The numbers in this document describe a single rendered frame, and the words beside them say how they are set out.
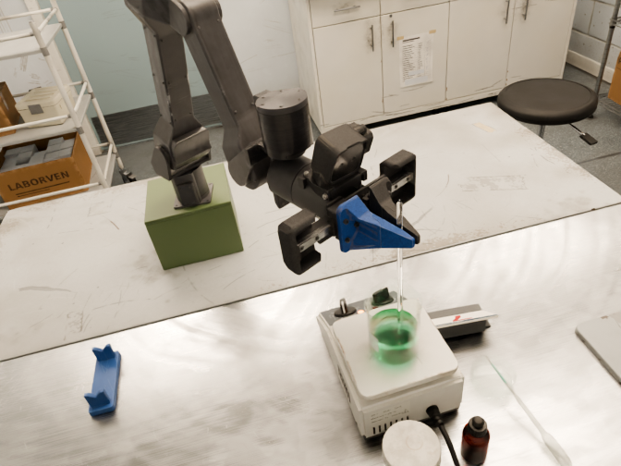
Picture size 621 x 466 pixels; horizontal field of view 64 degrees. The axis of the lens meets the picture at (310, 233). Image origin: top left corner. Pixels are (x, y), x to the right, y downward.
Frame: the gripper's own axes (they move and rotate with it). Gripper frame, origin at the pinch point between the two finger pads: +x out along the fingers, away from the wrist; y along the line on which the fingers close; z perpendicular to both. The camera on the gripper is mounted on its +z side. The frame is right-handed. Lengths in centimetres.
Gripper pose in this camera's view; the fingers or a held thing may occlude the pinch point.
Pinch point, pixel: (389, 227)
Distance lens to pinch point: 50.4
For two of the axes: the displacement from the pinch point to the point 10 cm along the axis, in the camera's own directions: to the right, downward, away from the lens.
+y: 7.5, -4.8, 4.7
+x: 6.6, 4.0, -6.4
